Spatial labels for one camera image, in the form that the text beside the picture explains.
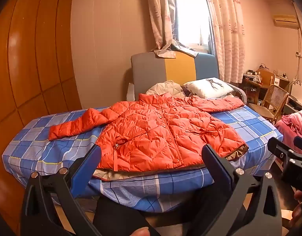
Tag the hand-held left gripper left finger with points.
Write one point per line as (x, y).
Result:
(85, 167)

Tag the grey yellow blue headboard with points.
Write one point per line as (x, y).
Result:
(175, 71)

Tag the white printed pillow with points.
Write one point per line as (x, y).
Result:
(205, 87)

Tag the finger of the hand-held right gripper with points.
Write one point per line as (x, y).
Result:
(300, 143)
(278, 147)

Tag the bed with blue plaid sheet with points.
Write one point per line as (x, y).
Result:
(30, 147)

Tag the person's right hand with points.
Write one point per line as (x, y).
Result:
(299, 209)

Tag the bright window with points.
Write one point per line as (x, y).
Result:
(190, 17)

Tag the wooden wardrobe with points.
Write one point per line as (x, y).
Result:
(30, 54)

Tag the wooden desk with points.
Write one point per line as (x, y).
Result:
(265, 78)

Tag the rattan chair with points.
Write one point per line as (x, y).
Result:
(276, 95)

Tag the person's dark trousers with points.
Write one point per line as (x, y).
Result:
(116, 216)

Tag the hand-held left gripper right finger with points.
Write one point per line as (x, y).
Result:
(218, 169)

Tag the orange quilted down jacket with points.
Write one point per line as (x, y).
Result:
(153, 132)

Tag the pink patterned curtain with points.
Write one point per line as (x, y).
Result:
(227, 29)
(160, 17)

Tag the grey bed rail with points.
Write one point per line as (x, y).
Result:
(240, 93)

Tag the beige quilted jacket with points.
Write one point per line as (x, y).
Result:
(165, 87)

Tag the wall air conditioner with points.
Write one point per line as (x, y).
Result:
(286, 21)

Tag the person's left hand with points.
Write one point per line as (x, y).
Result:
(140, 232)

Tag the white small cabinet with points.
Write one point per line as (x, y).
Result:
(281, 81)

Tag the pink ruffled bedding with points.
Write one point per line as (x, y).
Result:
(291, 125)

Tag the white patterned board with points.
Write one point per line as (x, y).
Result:
(299, 88)

